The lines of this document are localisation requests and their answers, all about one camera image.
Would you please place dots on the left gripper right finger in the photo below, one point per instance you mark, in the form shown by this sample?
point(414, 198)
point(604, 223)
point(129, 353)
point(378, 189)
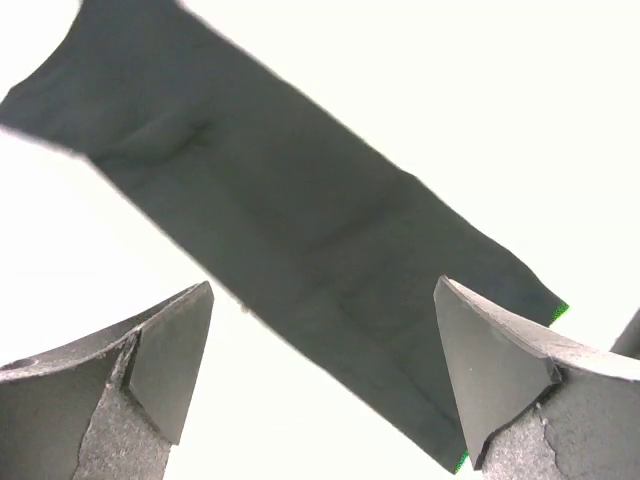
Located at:
point(531, 399)

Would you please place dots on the black t shirt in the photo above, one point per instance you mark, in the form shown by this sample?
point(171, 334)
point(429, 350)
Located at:
point(329, 243)

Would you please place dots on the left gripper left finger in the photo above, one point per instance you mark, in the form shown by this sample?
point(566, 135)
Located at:
point(57, 392)

